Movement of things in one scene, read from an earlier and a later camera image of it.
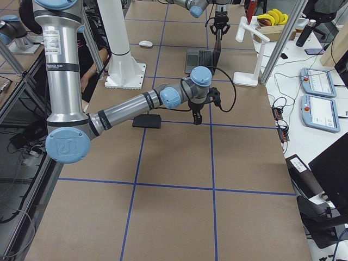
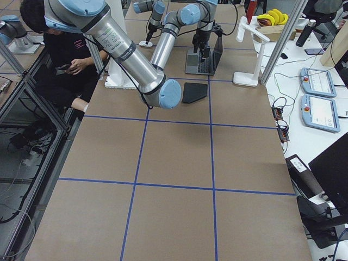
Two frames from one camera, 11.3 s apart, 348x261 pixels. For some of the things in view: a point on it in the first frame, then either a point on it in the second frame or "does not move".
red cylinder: x=251 y=9 does not move
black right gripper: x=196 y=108 to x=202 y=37
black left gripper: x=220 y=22 to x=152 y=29
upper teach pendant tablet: x=318 y=82 does not move
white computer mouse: x=145 y=43 does not move
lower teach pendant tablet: x=320 y=112 does not move
